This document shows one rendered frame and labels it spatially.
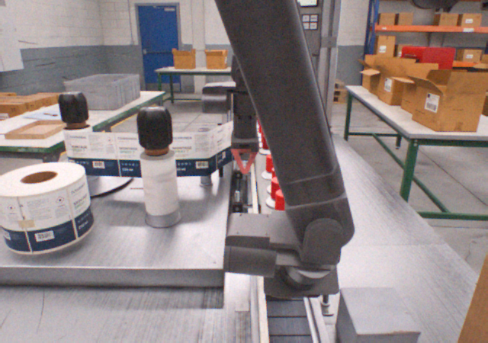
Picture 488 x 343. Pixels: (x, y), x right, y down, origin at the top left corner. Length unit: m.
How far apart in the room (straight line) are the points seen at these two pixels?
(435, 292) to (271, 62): 0.68
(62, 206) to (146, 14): 8.30
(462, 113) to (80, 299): 2.24
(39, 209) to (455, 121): 2.24
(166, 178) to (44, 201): 0.26
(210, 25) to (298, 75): 8.33
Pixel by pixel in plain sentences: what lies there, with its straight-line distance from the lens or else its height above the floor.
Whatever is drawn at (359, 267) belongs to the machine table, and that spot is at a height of 0.83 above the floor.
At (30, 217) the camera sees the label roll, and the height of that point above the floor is 0.97.
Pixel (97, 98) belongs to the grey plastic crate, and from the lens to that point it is 2.83.
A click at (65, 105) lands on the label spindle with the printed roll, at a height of 1.14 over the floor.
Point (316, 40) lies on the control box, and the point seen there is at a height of 1.32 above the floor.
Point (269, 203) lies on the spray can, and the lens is 0.61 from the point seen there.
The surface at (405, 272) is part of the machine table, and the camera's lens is 0.86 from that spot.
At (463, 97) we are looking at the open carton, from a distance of 2.42.
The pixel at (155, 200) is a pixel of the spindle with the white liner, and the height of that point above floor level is 0.96.
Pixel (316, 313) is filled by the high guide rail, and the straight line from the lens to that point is 0.52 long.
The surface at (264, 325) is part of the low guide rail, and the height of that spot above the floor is 0.91.
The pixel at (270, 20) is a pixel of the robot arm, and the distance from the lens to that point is 0.24.
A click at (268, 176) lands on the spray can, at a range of 0.72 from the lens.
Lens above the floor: 1.33
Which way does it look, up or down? 20 degrees down
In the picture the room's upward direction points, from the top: straight up
